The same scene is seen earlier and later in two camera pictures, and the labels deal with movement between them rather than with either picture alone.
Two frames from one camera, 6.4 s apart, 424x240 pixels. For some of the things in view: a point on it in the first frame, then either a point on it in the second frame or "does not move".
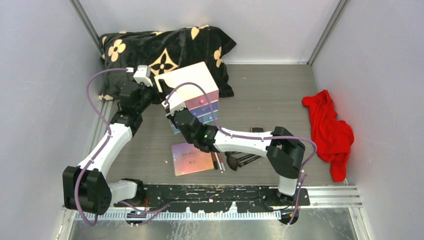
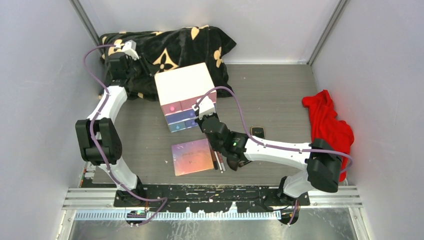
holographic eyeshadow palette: x=188 y=159 does not move
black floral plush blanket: x=162 y=52 does not move
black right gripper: x=186 y=109 to x=199 y=121
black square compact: x=257 y=129 does not move
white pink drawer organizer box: x=196 y=88 does not move
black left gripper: x=142 y=86 to x=151 y=69
